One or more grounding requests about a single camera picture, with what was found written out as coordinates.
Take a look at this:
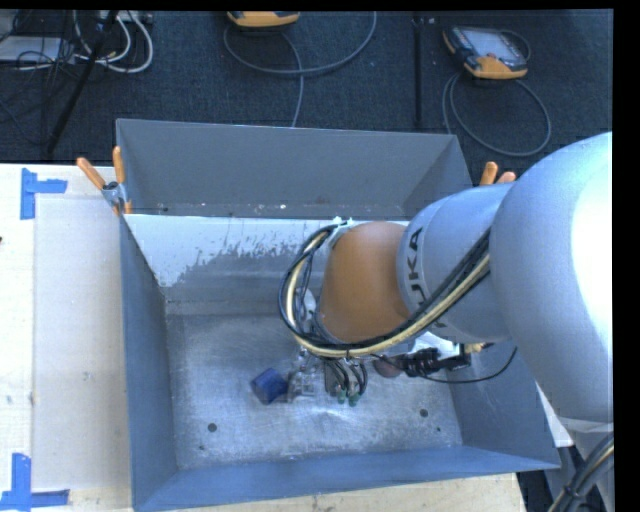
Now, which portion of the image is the brown round object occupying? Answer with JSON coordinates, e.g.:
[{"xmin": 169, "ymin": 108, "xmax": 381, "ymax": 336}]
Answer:
[{"xmin": 374, "ymin": 356, "xmax": 403, "ymax": 380}]

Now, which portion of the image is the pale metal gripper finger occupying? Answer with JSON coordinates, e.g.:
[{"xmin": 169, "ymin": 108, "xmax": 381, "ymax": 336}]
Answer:
[
  {"xmin": 293, "ymin": 348, "xmax": 322, "ymax": 375},
  {"xmin": 286, "ymin": 373, "xmax": 321, "ymax": 403}
]

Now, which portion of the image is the grey metal bin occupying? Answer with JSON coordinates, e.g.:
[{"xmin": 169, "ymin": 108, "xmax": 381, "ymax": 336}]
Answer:
[{"xmin": 114, "ymin": 118, "xmax": 562, "ymax": 512}]

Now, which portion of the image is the blue block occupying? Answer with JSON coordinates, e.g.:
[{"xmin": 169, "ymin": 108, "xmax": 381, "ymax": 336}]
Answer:
[{"xmin": 250, "ymin": 367, "xmax": 291, "ymax": 406}]

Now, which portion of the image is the pale flat board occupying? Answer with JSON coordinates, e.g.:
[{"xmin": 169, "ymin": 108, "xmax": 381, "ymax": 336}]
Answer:
[{"xmin": 30, "ymin": 192, "xmax": 134, "ymax": 495}]

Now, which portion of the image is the black cylinder on white bracket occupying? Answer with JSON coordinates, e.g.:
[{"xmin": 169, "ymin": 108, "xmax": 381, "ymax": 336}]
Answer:
[{"xmin": 398, "ymin": 339, "xmax": 487, "ymax": 379}]

